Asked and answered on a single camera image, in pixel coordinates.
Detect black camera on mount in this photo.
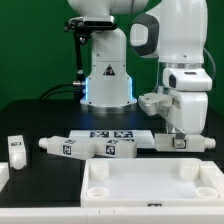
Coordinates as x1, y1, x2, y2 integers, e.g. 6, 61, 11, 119
64, 16, 117, 33

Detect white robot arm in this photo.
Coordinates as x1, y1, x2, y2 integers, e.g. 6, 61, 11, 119
68, 0, 216, 151

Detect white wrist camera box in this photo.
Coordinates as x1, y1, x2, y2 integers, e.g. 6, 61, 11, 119
163, 68, 212, 92

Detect white front rail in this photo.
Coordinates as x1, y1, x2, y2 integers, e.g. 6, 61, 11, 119
0, 207, 224, 224

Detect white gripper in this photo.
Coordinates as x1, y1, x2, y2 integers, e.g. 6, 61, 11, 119
157, 90, 208, 149

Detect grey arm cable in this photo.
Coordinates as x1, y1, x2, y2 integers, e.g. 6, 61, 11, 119
203, 48, 218, 79

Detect black cables behind base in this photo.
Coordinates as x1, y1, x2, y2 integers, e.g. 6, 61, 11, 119
38, 83, 83, 100

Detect white desk top panel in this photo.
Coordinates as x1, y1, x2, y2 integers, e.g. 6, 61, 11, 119
80, 158, 224, 207

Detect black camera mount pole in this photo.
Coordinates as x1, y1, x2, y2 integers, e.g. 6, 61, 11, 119
73, 32, 85, 87

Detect white left corner block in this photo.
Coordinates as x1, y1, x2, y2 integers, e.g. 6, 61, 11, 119
0, 162, 9, 192

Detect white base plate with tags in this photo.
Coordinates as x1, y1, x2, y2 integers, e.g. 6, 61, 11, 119
69, 130, 154, 149

